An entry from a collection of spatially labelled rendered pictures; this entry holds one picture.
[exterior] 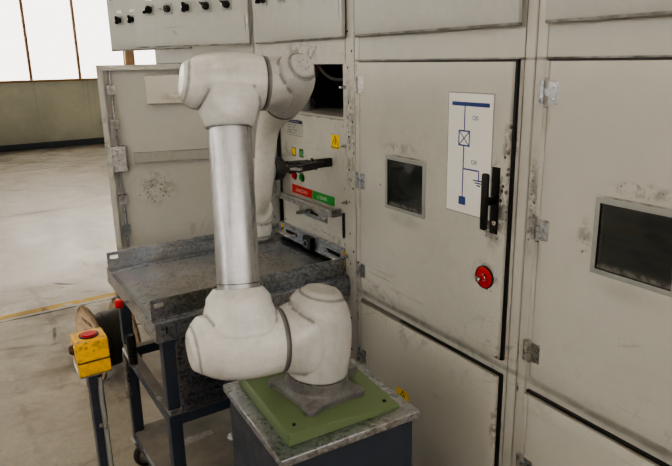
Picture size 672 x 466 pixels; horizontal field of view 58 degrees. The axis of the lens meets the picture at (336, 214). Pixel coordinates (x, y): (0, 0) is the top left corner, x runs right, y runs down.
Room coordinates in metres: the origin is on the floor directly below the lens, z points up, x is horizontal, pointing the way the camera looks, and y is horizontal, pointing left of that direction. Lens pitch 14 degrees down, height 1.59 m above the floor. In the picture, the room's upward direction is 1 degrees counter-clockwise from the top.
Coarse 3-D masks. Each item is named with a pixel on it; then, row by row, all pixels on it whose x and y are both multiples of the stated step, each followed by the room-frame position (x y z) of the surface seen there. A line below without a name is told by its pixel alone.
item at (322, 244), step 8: (280, 224) 2.47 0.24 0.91; (288, 224) 2.42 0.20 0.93; (288, 232) 2.42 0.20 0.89; (296, 232) 2.36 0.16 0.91; (304, 232) 2.30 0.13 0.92; (296, 240) 2.36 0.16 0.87; (320, 240) 2.20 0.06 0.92; (320, 248) 2.20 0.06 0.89; (328, 248) 2.15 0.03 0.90; (336, 248) 2.10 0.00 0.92; (344, 248) 2.08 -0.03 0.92; (336, 256) 2.10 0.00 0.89
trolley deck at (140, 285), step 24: (168, 264) 2.17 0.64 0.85; (192, 264) 2.16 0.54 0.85; (264, 264) 2.15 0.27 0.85; (288, 264) 2.14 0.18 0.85; (120, 288) 1.96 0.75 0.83; (144, 288) 1.92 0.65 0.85; (168, 288) 1.92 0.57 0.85; (192, 288) 1.91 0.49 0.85; (144, 312) 1.72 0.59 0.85; (168, 336) 1.64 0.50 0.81
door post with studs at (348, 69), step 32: (352, 0) 1.95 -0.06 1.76; (352, 32) 1.95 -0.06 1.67; (352, 64) 1.95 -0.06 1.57; (352, 96) 1.96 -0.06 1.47; (352, 128) 1.96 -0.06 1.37; (352, 160) 1.96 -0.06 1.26; (352, 192) 1.96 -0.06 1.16; (352, 224) 1.96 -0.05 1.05; (352, 256) 1.97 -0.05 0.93; (352, 288) 1.97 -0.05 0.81; (352, 320) 1.97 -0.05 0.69; (352, 352) 1.97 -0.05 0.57
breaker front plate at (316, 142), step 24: (312, 120) 2.25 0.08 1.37; (336, 120) 2.11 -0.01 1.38; (288, 144) 2.41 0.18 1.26; (312, 144) 2.25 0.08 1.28; (336, 168) 2.12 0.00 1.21; (288, 192) 2.43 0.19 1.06; (336, 192) 2.12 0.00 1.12; (288, 216) 2.44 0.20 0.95; (312, 216) 2.26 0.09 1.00; (336, 240) 2.12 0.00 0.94
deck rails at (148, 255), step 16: (176, 240) 2.25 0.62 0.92; (192, 240) 2.28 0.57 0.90; (208, 240) 2.32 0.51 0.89; (272, 240) 2.44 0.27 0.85; (128, 256) 2.15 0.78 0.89; (144, 256) 2.18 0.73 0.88; (160, 256) 2.21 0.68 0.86; (176, 256) 2.25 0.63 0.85; (192, 256) 2.25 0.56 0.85; (112, 272) 2.09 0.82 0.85; (288, 272) 1.89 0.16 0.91; (304, 272) 1.92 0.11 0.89; (320, 272) 1.95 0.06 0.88; (336, 272) 1.99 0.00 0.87; (208, 288) 1.74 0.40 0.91; (272, 288) 1.85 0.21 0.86; (288, 288) 1.89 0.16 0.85; (176, 304) 1.68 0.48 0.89; (192, 304) 1.71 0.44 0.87; (160, 320) 1.65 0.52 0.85
